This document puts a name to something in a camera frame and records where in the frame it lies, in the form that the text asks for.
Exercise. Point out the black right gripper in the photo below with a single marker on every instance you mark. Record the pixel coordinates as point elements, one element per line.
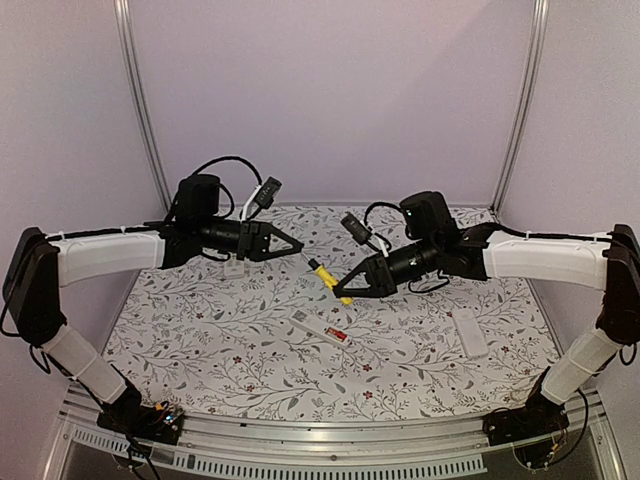
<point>377,288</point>

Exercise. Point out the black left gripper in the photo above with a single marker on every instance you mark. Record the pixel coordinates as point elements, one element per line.
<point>254,242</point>

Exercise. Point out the yellow handled screwdriver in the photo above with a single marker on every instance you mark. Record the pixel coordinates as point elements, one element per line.
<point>320,271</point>

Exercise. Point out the white remote control with batteries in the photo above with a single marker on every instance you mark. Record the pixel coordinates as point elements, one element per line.
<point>315,326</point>

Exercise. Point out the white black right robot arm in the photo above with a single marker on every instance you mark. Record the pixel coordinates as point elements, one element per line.
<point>607,262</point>

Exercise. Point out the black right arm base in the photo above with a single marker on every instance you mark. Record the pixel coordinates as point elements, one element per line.
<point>534,419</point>

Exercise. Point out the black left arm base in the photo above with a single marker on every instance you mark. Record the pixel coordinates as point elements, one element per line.
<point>161,422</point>

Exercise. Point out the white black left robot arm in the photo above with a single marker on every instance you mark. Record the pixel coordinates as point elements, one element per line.
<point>59,286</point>

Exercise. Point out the white air conditioner remote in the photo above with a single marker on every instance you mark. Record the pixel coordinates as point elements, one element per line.
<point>234,269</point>

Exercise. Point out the red black battery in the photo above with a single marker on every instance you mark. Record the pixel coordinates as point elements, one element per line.
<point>336,334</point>

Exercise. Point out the floral patterned table mat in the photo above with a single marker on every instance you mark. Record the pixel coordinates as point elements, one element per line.
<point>270,341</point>

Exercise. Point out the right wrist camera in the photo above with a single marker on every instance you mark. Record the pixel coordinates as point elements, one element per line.
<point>365,235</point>

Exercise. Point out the aluminium front rail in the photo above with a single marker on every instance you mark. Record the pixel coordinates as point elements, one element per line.
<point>219,447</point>

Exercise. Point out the left aluminium frame post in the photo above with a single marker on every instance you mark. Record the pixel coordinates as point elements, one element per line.
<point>125,30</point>

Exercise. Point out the aluminium frame post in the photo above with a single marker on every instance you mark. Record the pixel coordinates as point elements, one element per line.
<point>125,30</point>
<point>532,63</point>

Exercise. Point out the right aluminium frame post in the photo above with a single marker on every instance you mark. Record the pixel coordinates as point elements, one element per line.
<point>532,63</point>

